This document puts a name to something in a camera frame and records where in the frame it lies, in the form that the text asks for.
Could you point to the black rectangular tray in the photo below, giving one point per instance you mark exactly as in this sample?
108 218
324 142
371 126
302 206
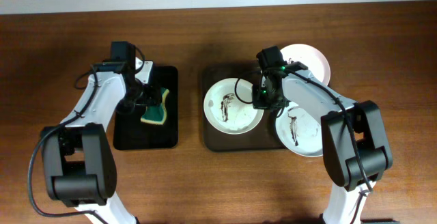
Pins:
132 134

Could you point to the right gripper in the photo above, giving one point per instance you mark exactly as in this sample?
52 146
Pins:
258 103

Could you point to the green yellow sponge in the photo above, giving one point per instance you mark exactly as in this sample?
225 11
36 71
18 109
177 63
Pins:
157 115

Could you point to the pink plate with stain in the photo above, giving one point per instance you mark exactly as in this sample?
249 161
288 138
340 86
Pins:
308 55

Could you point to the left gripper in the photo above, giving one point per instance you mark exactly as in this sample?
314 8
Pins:
151 98

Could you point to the white plate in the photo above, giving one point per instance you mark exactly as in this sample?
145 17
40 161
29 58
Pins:
299 132
225 112

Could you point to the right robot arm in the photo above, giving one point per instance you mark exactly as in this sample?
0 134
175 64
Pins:
355 147

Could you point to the dark brown serving tray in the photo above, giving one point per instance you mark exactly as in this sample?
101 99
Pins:
262 137

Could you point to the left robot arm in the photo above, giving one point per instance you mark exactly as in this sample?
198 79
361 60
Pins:
79 168

